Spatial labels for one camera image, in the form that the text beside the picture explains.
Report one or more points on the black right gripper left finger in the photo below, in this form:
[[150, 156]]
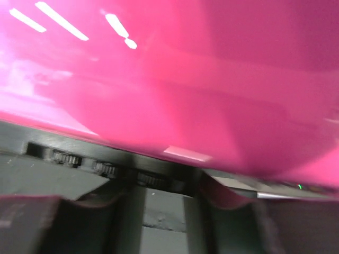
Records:
[[52, 224]]

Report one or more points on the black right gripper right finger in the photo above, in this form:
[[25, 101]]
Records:
[[240, 224]]

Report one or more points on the pink hard-shell suitcase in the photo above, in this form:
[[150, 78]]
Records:
[[176, 94]]

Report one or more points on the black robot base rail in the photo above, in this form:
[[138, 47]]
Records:
[[30, 176]]

